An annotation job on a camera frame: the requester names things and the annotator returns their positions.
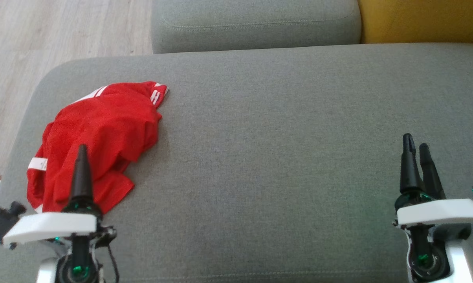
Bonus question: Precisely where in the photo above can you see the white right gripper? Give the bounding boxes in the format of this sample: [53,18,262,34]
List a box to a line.
[394,133,473,228]

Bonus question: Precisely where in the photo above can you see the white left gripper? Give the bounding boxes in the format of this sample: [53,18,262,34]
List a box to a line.
[3,144,103,247]

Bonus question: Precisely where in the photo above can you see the red basketball jersey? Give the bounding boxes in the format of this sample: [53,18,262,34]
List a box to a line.
[26,134,135,215]

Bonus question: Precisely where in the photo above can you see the red shorts with white stripe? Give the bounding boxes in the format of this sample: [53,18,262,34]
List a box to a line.
[44,81,169,164]

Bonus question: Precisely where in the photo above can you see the grey fabric sofa seat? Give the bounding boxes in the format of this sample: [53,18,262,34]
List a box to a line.
[0,42,473,283]

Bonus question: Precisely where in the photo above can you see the yellow cushion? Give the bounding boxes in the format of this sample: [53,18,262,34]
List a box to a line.
[357,0,473,44]

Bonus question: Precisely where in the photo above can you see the grey sofa back cushion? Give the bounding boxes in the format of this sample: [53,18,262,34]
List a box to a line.
[151,0,363,54]

